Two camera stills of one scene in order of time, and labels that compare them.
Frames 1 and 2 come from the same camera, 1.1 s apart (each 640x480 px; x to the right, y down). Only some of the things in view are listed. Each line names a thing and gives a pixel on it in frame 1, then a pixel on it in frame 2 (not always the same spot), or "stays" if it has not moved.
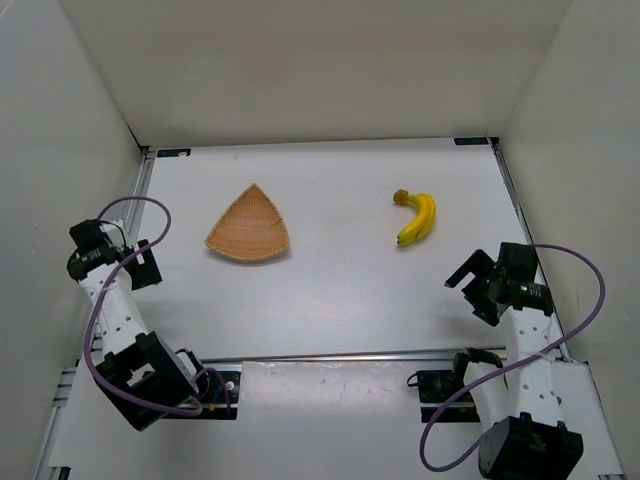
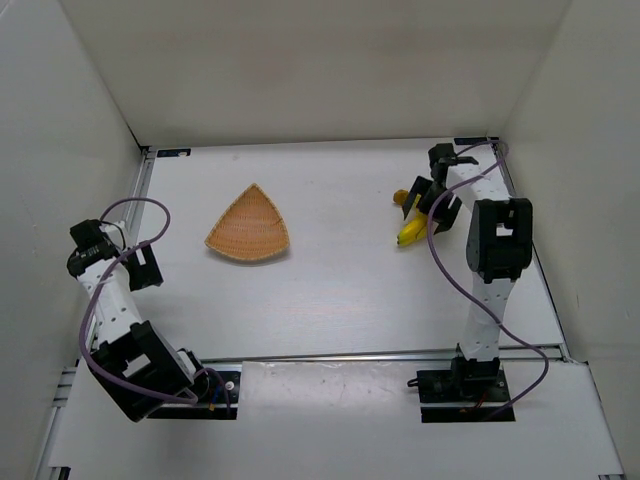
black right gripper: x=476 y=288 to x=432 y=201
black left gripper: x=143 y=264 stays
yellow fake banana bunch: x=424 y=220 stays
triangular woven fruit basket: x=252 y=227 stays
